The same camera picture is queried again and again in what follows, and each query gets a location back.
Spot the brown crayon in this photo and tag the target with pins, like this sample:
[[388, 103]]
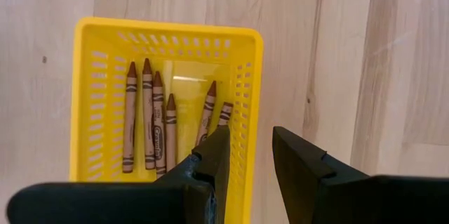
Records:
[[207, 115], [129, 122], [148, 118], [170, 136], [225, 113], [159, 129]]

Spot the yellow plastic basket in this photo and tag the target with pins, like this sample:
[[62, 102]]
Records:
[[189, 111]]

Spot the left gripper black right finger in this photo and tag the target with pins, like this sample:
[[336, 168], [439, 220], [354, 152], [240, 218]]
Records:
[[368, 203]]

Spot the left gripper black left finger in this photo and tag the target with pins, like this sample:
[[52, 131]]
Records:
[[122, 204]]

